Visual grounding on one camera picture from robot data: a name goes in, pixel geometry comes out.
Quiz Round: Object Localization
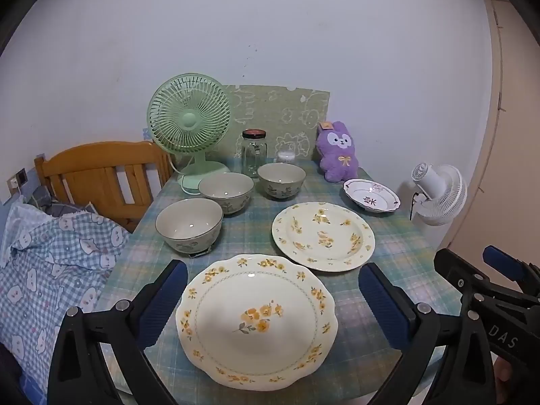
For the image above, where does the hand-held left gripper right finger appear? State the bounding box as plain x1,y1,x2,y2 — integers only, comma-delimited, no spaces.
358,263,496,405

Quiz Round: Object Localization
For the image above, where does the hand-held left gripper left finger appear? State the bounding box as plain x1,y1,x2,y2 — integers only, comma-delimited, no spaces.
47,259,189,405

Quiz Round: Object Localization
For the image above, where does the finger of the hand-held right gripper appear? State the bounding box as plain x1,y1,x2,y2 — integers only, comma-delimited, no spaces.
434,248,492,301
483,245,540,294

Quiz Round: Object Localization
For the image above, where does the beige ceramic floral bowl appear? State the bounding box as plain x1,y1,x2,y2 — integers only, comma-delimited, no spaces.
156,198,224,258
257,162,306,200
198,173,254,215

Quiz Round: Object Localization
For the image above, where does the large scalloped yellow-flower plate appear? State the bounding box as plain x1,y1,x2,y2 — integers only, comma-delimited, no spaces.
176,254,338,389

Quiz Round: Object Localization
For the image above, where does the round yellow-flower plate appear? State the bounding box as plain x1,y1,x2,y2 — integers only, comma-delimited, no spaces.
271,202,376,271

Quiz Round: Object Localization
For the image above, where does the small white pink-print plate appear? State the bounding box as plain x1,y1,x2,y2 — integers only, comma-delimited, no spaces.
343,178,400,214

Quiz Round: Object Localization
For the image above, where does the person's right hand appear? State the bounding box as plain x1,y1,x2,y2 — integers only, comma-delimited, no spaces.
493,356,514,393

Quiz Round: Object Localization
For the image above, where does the white clip fan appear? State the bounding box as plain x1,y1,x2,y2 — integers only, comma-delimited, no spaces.
411,162,468,226

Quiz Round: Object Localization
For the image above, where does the blue checkered printed blanket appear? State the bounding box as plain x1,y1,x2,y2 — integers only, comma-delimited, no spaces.
0,200,130,391

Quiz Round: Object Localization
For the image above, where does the beige door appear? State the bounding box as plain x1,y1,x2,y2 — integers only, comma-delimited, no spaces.
439,0,540,264

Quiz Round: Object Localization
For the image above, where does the grey plaid cloth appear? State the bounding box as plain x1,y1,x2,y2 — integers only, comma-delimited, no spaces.
29,186,96,217

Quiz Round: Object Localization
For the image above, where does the wooden headboard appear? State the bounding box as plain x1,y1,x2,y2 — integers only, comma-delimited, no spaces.
34,140,174,233

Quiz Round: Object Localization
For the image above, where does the purple plush bunny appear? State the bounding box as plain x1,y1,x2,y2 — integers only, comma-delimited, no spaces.
317,120,359,183

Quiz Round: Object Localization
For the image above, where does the glass jar with dark lid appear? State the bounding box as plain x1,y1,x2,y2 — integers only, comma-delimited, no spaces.
241,129,268,179

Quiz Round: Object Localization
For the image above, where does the green desk fan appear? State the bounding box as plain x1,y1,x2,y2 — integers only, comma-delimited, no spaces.
146,73,232,195

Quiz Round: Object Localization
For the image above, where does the green printed wall mat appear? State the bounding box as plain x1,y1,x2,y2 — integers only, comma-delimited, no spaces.
221,85,330,163

